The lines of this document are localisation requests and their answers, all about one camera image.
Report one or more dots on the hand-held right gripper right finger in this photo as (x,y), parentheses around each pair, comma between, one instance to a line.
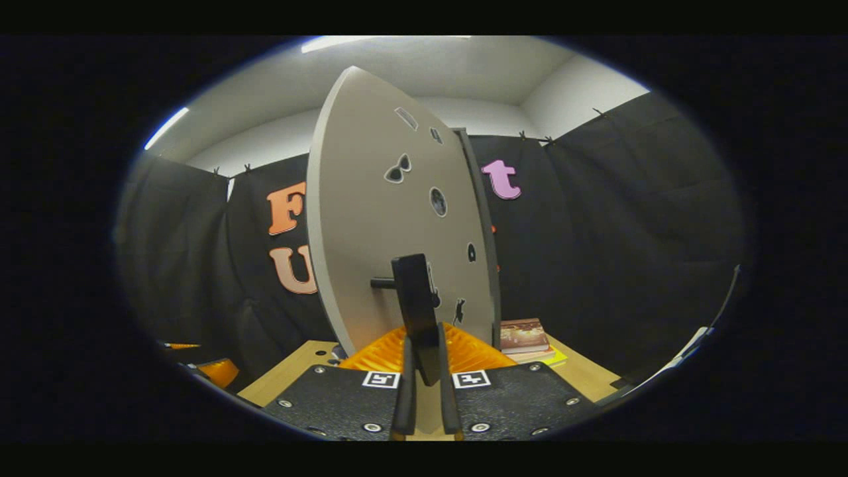
(449,404)

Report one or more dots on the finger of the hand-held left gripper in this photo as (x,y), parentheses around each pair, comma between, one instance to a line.
(222,372)
(180,346)

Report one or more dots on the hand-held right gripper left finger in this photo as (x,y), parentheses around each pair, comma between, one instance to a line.
(406,404)

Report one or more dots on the dark grey cabinet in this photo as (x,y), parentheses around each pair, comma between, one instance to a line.
(489,265)

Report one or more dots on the beige cabinet door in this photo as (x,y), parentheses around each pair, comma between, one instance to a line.
(371,218)

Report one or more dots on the stack of books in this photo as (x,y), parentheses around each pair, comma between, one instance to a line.
(523,334)

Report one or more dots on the black backdrop cloth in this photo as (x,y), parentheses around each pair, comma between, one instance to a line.
(596,252)

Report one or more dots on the short ceiling light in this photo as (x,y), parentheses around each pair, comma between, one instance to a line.
(165,128)

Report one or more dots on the white board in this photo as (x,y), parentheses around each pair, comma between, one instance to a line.
(686,351)

